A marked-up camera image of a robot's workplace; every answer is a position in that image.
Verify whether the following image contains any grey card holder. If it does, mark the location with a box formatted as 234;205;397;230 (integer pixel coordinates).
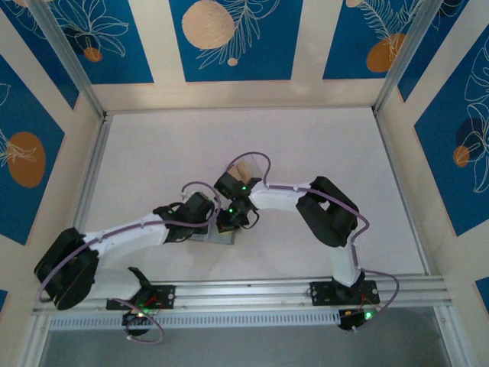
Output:
189;225;236;245

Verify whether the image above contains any tan credit card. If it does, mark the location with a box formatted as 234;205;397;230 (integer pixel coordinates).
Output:
228;163;254;183

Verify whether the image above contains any clear bag of sushi pieces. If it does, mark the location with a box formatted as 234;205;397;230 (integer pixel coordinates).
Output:
225;152;264;183

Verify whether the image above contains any black control board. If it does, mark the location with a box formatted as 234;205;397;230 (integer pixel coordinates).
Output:
338;307;379;333
121;308;156;337

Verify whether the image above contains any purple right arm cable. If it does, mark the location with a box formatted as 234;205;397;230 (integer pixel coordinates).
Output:
227;151;401;333

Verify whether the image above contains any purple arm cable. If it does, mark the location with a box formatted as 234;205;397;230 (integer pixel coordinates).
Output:
227;151;401;333
37;180;223;344

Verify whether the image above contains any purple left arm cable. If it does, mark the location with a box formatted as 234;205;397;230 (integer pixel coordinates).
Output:
37;180;223;344

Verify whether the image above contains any aluminium rail beam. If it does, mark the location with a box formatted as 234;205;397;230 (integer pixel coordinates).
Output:
32;275;454;317

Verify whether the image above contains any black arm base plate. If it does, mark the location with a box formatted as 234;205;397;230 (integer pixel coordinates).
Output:
309;281;381;307
105;284;176;310

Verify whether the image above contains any white slotted cable duct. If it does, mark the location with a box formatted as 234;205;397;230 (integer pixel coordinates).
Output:
47;308;342;332

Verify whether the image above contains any aluminium side rail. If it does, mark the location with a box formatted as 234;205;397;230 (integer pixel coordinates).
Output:
372;106;432;277
55;112;115;284

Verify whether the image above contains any aluminium frame post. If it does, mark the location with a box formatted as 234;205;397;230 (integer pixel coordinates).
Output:
28;0;107;120
373;0;444;115

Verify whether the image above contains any aluminium frame leg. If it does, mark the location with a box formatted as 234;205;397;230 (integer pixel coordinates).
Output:
433;305;471;367
15;315;53;367

